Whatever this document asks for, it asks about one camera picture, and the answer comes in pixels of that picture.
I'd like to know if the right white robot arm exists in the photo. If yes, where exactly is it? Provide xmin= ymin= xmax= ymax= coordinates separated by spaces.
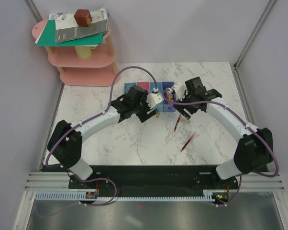
xmin=171 ymin=77 xmax=274 ymax=189

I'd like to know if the green folder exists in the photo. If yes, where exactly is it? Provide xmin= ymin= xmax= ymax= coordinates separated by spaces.
xmin=32 ymin=19 xmax=106 ymax=47

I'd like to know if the red pen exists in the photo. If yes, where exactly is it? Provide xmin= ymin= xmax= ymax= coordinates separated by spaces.
xmin=180 ymin=132 xmax=196 ymax=152
xmin=173 ymin=115 xmax=181 ymax=132

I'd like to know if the grey manual booklet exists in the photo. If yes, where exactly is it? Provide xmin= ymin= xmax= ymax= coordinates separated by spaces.
xmin=55 ymin=19 xmax=109 ymax=43

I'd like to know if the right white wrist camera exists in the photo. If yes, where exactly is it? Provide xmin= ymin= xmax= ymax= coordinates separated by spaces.
xmin=171 ymin=82 xmax=187 ymax=101

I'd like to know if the cream cylinder on shelf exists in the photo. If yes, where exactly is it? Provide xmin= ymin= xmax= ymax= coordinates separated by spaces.
xmin=75 ymin=46 xmax=92 ymax=59

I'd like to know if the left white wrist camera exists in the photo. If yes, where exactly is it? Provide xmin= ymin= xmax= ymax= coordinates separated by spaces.
xmin=146 ymin=88 xmax=164 ymax=109

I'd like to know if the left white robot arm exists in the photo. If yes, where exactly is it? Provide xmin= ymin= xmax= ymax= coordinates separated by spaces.
xmin=47 ymin=85 xmax=163 ymax=188

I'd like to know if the white papers stack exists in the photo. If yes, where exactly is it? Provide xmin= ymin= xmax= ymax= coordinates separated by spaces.
xmin=48 ymin=7 xmax=108 ymax=29

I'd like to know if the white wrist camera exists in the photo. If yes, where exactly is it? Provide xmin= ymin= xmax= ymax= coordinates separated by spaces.
xmin=171 ymin=82 xmax=187 ymax=101
xmin=146 ymin=88 xmax=164 ymax=109

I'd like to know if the pink three-tier shelf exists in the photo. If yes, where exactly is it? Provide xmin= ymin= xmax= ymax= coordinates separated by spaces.
xmin=45 ymin=33 xmax=119 ymax=87

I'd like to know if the white slotted cable duct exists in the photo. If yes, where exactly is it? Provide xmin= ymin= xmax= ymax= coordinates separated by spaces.
xmin=35 ymin=191 xmax=227 ymax=202

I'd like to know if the red pen upper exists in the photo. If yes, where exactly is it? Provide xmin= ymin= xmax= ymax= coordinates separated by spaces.
xmin=173 ymin=115 xmax=181 ymax=132

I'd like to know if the dark red cube box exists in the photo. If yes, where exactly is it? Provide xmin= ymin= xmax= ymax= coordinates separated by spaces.
xmin=74 ymin=9 xmax=92 ymax=27

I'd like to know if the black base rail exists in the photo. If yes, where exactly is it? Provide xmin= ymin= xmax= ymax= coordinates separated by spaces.
xmin=68 ymin=165 xmax=238 ymax=196

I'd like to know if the pastel four-compartment drawer organizer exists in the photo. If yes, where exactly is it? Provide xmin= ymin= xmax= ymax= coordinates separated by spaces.
xmin=124 ymin=81 xmax=176 ymax=113

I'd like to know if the red pen lower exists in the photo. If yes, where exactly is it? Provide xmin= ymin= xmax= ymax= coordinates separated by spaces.
xmin=180 ymin=132 xmax=196 ymax=152

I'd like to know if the pink-capped clear tube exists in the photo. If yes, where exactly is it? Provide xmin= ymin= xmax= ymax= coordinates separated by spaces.
xmin=165 ymin=87 xmax=174 ymax=101

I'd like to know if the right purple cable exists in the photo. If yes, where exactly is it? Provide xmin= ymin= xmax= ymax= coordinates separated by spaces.
xmin=167 ymin=95 xmax=279 ymax=208

